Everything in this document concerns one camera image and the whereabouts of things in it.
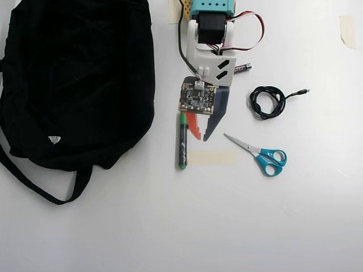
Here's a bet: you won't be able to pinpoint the black camera cable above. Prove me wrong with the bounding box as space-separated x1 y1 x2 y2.
177 0 202 83

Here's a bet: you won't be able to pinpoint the black AA battery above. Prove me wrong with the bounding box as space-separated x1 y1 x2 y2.
234 62 252 74

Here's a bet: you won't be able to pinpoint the green capped black marker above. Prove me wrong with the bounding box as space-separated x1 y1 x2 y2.
178 112 188 171

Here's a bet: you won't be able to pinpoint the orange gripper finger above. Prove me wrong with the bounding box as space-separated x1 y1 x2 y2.
184 112 202 141

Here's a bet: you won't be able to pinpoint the yellow perforated plastic part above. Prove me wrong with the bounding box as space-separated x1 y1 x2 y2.
180 0 192 22

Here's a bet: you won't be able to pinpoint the coiled black USB cable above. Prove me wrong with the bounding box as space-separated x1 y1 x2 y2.
248 86 310 121

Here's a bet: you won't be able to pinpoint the beige masking tape strip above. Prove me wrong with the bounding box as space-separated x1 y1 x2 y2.
339 15 357 50
168 0 182 25
187 150 238 167

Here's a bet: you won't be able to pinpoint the teal handled scissors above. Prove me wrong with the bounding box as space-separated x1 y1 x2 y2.
223 133 288 178

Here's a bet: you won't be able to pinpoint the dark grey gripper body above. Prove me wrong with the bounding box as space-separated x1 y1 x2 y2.
212 86 231 116

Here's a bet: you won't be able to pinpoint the black fabric bag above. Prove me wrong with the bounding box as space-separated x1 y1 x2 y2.
0 0 156 206

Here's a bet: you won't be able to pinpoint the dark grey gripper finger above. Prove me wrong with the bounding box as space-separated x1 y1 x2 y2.
202 112 225 142

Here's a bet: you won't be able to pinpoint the red white black servo wires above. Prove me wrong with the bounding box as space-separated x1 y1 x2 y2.
211 10 266 54

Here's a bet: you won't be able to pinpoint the camera circuit board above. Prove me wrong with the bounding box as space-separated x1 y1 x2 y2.
178 75 218 116

